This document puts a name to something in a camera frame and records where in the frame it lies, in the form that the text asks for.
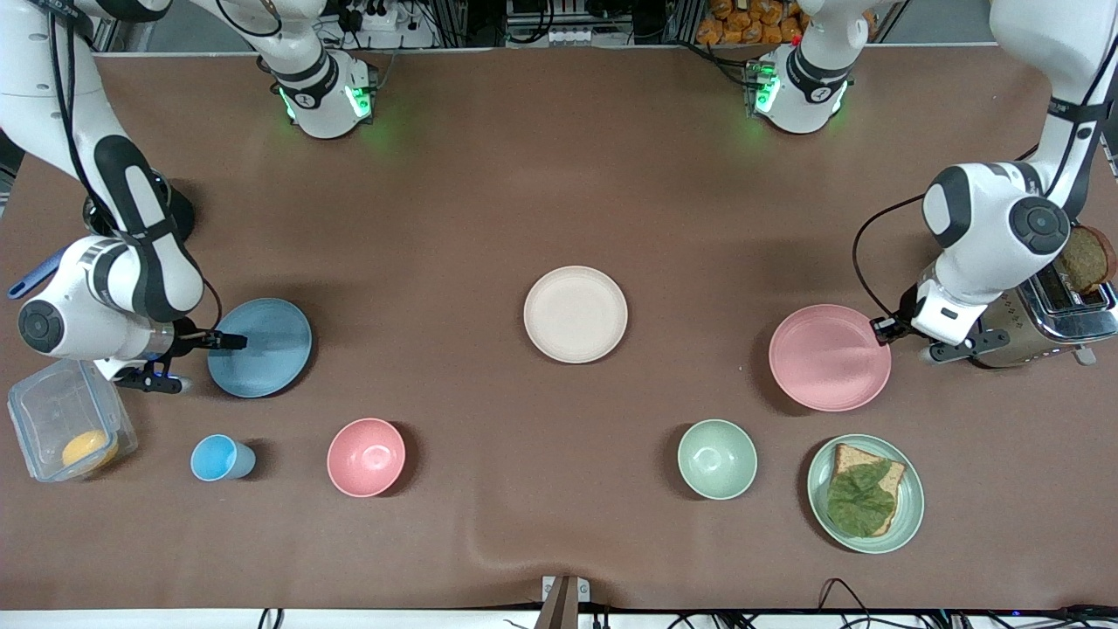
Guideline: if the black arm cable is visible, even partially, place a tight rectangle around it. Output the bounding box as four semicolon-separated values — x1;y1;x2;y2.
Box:
48;13;224;350
852;144;1040;320

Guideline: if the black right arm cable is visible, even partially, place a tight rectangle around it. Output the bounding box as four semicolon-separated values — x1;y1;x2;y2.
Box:
48;13;224;350

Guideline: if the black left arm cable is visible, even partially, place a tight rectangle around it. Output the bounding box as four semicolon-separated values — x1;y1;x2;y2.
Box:
852;144;1040;320

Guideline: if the clear plastic container blue seal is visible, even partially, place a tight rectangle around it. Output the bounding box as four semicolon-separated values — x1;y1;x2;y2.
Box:
7;358;139;483

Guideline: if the green lettuce leaf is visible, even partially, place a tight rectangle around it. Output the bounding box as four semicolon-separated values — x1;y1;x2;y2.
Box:
826;460;897;537

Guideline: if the green bowl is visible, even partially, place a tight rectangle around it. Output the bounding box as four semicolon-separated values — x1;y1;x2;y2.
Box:
678;419;758;501

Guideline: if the metal table bracket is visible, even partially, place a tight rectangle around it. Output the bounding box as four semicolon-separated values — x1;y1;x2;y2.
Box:
542;574;591;629

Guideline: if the beige plate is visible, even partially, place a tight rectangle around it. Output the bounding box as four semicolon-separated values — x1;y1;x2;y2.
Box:
524;266;629;364

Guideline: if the pink bowl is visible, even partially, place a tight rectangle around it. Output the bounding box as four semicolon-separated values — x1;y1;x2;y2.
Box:
327;418;407;499

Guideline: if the dark saucepan blue handle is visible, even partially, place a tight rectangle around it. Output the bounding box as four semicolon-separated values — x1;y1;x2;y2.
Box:
7;175;197;301

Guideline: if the green plate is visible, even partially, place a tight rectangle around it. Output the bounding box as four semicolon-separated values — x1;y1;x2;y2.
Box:
807;434;925;555

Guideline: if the orange snack bag pile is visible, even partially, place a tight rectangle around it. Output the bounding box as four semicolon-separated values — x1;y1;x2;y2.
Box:
696;0;809;46

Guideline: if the brown bread slice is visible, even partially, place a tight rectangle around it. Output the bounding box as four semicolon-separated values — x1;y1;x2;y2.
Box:
828;443;908;536

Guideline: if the light blue cup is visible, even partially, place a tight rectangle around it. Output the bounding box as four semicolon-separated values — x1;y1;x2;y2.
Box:
190;434;257;482

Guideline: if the brown table cloth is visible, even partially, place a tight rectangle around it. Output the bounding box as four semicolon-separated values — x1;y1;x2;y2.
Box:
0;45;1118;612

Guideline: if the pink plate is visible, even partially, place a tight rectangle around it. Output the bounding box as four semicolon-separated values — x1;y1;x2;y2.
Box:
769;304;893;412

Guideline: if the blue plate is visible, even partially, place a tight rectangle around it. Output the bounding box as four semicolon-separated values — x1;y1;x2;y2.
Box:
207;298;313;398

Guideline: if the black looped floor cable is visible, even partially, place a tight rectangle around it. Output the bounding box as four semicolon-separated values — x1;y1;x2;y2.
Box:
817;577;879;629

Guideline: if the dark toast slice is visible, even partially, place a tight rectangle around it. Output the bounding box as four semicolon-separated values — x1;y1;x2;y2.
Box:
1055;225;1117;295

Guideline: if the silver toaster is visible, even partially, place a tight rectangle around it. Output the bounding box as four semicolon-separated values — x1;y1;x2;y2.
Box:
917;262;1118;370

